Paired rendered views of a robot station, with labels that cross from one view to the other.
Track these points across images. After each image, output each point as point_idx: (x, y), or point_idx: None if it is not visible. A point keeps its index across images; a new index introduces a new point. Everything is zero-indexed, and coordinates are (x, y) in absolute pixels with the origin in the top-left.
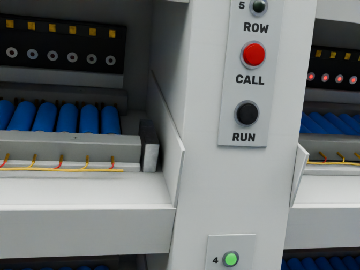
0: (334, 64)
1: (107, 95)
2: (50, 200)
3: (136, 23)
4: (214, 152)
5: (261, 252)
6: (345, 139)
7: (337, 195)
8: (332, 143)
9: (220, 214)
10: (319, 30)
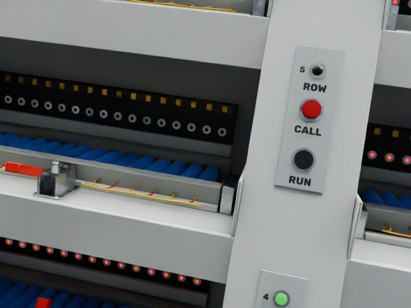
0: None
1: (213, 159)
2: (136, 214)
3: (251, 104)
4: (271, 191)
5: (315, 300)
6: None
7: (410, 263)
8: None
9: (274, 252)
10: None
